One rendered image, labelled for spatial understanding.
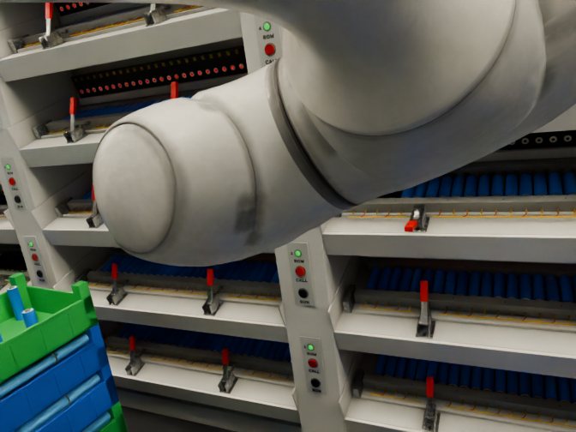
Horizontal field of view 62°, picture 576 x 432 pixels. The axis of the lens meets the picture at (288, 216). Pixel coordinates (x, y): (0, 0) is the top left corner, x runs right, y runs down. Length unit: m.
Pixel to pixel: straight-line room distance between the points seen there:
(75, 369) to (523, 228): 0.74
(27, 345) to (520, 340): 0.76
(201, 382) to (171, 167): 0.95
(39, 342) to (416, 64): 0.75
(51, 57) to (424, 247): 0.80
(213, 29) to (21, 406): 0.66
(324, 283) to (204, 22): 0.48
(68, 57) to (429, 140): 0.92
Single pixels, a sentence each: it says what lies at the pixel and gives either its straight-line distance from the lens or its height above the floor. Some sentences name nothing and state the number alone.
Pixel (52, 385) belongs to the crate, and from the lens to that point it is 0.89.
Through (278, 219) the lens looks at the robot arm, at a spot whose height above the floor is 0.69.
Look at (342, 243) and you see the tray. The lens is 0.82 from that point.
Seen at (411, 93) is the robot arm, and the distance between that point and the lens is 0.20.
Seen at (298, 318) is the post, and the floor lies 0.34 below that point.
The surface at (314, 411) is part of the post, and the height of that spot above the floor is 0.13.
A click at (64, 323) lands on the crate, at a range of 0.88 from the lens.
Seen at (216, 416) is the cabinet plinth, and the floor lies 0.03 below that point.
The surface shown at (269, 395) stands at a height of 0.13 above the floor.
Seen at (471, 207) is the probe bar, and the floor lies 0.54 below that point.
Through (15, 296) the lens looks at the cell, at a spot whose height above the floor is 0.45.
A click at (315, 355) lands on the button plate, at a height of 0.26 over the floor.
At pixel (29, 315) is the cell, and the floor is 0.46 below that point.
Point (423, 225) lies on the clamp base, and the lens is 0.78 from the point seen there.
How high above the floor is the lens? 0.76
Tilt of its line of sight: 16 degrees down
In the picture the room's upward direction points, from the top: 8 degrees counter-clockwise
